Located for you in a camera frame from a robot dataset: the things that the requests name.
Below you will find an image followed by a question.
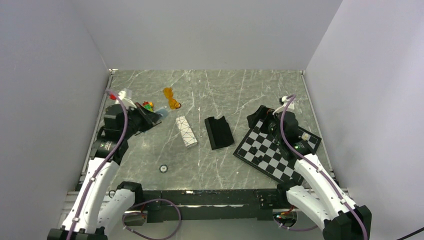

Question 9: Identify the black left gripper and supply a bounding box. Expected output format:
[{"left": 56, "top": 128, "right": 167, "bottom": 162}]
[{"left": 122, "top": 102, "right": 163, "bottom": 139}]

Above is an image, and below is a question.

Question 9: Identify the black glasses case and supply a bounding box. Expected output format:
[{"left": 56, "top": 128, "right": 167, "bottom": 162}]
[{"left": 204, "top": 116, "right": 235, "bottom": 150}]

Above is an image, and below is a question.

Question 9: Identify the light blue cleaning cloth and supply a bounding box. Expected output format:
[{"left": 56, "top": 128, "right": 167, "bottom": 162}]
[{"left": 154, "top": 107, "right": 169, "bottom": 119}]

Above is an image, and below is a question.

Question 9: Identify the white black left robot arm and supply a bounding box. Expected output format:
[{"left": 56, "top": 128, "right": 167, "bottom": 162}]
[{"left": 47, "top": 102, "right": 167, "bottom": 240}]

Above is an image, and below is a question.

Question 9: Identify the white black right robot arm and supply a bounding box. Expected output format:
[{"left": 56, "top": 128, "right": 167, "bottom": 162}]
[{"left": 234, "top": 105, "right": 372, "bottom": 240}]

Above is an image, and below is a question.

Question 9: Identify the colourful toy brick car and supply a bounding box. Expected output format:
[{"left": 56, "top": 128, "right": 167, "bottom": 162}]
[{"left": 142, "top": 101, "right": 154, "bottom": 112}]

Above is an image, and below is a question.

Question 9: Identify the black white chessboard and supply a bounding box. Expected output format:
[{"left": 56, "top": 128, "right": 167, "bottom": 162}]
[{"left": 233, "top": 122, "right": 304, "bottom": 184}]

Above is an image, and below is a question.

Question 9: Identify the white geometric glasses case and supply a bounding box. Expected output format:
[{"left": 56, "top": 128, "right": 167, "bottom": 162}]
[{"left": 175, "top": 116, "right": 198, "bottom": 148}]

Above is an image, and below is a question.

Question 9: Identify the small round metal disc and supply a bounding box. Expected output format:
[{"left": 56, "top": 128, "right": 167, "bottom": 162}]
[{"left": 159, "top": 164, "right": 168, "bottom": 173}]

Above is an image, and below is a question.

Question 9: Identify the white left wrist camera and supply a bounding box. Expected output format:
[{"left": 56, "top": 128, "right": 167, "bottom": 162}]
[{"left": 109, "top": 88, "right": 136, "bottom": 109}]

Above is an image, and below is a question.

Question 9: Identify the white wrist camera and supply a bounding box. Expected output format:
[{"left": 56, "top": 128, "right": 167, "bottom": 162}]
[
  {"left": 109, "top": 88, "right": 136, "bottom": 109},
  {"left": 272, "top": 95, "right": 295, "bottom": 115}
]

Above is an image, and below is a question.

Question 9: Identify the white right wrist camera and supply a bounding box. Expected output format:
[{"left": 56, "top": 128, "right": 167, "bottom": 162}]
[{"left": 272, "top": 95, "right": 295, "bottom": 115}]

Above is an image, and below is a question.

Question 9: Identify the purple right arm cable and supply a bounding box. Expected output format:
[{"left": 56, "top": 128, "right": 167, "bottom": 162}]
[{"left": 273, "top": 94, "right": 369, "bottom": 240}]

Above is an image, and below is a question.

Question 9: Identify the black table front rail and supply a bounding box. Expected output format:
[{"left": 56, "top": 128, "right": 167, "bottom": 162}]
[{"left": 128, "top": 188, "right": 291, "bottom": 223}]

